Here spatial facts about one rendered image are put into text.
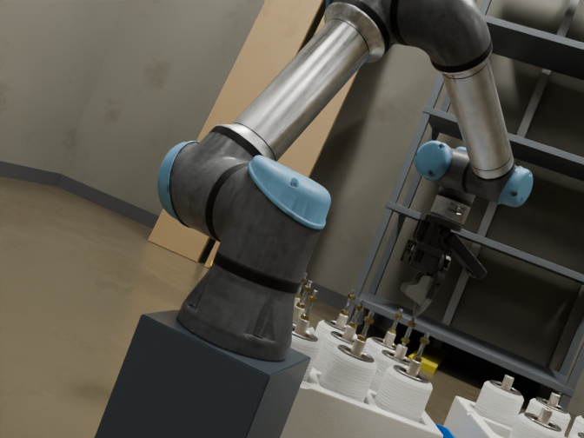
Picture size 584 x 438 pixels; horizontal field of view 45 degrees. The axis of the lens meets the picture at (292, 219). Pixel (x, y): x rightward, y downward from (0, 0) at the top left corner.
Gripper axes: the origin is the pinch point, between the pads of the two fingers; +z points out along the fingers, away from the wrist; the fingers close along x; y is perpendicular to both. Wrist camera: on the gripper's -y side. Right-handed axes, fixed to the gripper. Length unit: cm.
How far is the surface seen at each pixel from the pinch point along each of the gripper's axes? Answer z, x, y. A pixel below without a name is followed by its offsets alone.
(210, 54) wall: -69, -271, 68
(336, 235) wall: 1, -223, -28
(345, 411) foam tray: 20.1, 18.7, 13.5
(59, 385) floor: 36, 8, 64
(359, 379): 14.3, 15.6, 12.2
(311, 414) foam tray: 22.7, 18.3, 19.2
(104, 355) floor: 36, -19, 59
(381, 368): 13.7, 3.0, 4.4
